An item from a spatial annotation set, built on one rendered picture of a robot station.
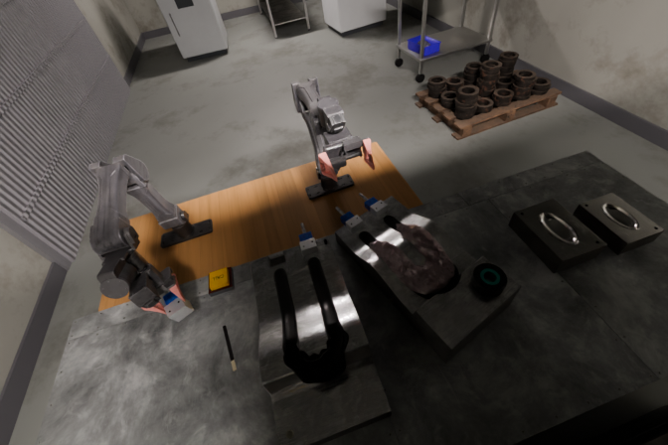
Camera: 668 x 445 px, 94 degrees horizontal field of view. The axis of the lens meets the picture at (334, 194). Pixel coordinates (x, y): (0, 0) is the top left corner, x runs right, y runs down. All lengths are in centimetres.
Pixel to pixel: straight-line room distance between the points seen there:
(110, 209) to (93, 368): 53
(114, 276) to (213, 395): 41
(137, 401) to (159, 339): 16
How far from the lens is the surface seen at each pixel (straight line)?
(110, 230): 90
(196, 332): 112
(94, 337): 132
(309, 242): 100
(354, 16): 522
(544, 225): 120
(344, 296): 92
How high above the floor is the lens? 171
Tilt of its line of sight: 45 degrees down
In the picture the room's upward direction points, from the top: 11 degrees counter-clockwise
